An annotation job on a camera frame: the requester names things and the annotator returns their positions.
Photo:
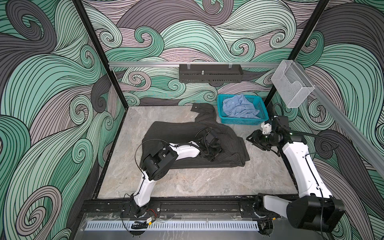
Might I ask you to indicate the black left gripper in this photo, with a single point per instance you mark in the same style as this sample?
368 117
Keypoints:
218 149

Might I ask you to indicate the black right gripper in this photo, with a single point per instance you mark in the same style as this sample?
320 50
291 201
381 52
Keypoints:
256 139

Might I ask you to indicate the dark grey pinstripe shirt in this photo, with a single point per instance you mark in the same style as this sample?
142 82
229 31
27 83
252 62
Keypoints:
234 152

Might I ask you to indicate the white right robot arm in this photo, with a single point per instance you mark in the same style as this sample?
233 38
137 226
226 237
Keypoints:
316 208

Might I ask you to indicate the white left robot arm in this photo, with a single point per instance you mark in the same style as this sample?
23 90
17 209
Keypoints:
161 158

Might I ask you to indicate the light blue shirt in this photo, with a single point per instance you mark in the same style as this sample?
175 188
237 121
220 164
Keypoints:
239 107

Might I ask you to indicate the teal plastic basket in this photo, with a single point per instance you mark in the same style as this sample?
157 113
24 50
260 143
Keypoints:
255 100

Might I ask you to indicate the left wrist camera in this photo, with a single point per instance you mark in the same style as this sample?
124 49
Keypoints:
211 139

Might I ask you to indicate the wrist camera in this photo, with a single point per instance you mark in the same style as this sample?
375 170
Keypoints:
275 124
211 139

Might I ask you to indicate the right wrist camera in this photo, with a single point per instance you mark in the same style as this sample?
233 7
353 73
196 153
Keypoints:
275 124

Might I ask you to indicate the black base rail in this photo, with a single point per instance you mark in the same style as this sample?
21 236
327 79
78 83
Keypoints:
166 207

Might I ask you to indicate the clear plastic wall bin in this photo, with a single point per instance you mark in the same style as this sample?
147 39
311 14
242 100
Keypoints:
292 83

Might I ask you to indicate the black perforated wall tray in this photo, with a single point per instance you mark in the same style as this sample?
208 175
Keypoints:
211 74

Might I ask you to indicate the aluminium side wall rail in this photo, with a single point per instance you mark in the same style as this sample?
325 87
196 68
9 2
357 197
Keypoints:
332 97

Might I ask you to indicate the white slotted cable duct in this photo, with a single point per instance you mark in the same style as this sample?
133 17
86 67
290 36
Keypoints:
175 226

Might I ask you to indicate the black vertical frame post right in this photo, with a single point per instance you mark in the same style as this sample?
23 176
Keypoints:
309 27

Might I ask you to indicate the black vertical frame post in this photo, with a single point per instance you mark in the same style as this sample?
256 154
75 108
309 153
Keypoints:
95 41
309 27

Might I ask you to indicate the black vertical frame post left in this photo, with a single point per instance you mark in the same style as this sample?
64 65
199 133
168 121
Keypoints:
95 41

